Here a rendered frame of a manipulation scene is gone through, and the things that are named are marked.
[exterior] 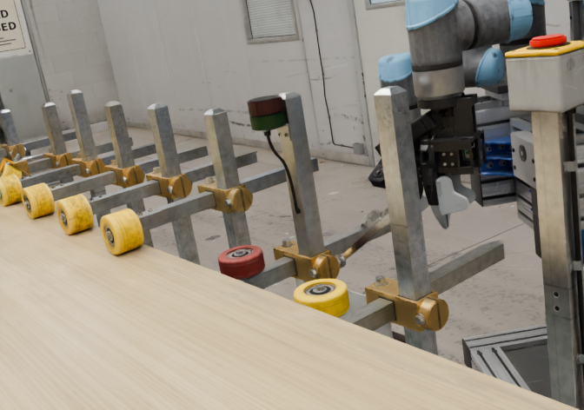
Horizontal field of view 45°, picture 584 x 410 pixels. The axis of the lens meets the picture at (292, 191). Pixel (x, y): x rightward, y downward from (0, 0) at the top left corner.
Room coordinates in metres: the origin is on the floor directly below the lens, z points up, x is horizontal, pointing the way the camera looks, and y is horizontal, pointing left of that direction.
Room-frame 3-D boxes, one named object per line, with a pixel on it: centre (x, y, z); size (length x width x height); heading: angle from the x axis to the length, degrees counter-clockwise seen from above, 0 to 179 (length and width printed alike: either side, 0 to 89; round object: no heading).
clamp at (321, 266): (1.24, 0.00, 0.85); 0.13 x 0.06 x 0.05; 36
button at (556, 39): (0.81, -0.32, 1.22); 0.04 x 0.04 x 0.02
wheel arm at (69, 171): (2.07, 0.58, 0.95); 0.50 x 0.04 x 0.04; 126
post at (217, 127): (1.42, 0.13, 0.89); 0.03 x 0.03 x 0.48; 36
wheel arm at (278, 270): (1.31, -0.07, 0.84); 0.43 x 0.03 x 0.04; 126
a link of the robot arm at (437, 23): (1.05, -0.25, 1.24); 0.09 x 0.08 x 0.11; 107
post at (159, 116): (1.63, 0.27, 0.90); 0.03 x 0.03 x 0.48; 36
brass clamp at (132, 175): (1.85, 0.43, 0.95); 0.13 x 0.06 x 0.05; 36
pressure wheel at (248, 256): (1.18, 0.11, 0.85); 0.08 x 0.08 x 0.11
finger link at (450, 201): (1.04, -0.24, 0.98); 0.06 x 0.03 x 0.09; 57
